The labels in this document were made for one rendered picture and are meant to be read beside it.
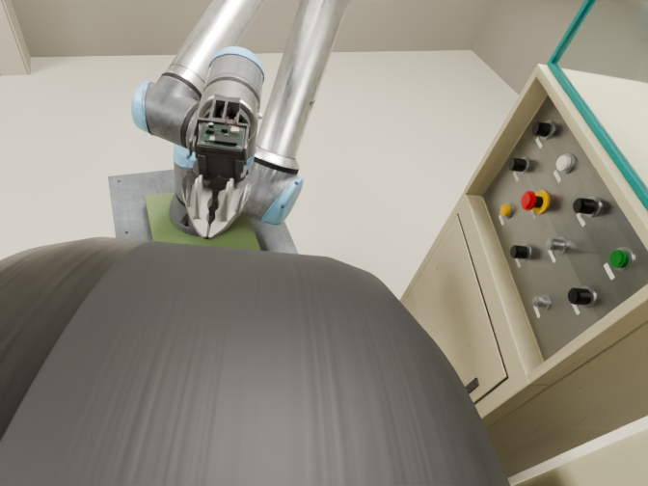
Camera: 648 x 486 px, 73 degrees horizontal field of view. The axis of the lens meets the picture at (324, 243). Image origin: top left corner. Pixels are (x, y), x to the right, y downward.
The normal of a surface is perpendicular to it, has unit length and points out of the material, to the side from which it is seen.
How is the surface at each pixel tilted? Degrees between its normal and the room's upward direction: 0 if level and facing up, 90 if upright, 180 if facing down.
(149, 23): 90
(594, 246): 90
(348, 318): 25
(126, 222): 0
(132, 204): 0
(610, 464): 90
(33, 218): 0
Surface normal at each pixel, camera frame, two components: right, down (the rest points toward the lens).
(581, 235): -0.98, -0.09
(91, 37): 0.36, 0.76
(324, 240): 0.18, -0.63
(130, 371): 0.16, -0.84
